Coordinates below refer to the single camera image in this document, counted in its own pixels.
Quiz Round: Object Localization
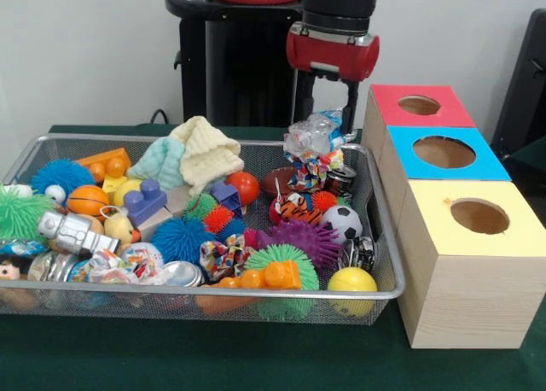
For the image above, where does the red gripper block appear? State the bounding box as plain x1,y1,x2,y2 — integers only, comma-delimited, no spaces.
285,22,380,137

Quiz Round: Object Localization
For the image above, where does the clear mesh bin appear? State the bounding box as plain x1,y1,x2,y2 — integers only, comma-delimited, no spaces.
0,133,406,327

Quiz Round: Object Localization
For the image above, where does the wooden box with three holes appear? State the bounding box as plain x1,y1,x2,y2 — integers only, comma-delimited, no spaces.
360,83,546,350

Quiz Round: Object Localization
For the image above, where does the colourful patterned cloth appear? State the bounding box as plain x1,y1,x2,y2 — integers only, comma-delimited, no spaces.
284,147,346,194

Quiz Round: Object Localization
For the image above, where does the small soccer ball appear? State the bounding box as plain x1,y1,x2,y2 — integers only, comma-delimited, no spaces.
319,205,363,243

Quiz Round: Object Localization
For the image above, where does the cream knitted cloth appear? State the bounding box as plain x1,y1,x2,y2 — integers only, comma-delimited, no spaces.
168,115,245,196

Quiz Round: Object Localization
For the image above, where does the purple spiky ball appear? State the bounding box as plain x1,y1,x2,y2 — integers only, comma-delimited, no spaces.
254,219,342,273

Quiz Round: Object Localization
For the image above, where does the green spiky ball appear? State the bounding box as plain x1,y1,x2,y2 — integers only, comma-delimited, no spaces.
245,243,321,292

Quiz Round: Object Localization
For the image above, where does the yellow ball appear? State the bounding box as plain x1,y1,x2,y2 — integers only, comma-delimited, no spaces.
327,266,379,318

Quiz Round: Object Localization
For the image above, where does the orange toy block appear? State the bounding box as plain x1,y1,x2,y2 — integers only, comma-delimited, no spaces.
203,260,303,290

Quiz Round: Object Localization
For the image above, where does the black flat panel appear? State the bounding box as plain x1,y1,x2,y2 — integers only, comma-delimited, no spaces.
490,9,546,155

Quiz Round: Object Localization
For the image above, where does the blue spiky ball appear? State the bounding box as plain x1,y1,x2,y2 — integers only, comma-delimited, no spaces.
150,217,217,265

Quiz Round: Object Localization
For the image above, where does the dark green tablecloth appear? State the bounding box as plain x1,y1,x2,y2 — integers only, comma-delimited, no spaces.
0,124,546,391
509,135,546,185

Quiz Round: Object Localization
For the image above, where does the small basketball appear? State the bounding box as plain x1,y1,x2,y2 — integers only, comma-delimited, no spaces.
66,184,112,216

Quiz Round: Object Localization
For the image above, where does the silver toy robot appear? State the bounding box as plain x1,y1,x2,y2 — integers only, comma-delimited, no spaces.
36,209,123,258

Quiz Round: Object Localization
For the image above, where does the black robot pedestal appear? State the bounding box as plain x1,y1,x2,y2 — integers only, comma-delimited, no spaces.
165,0,342,130

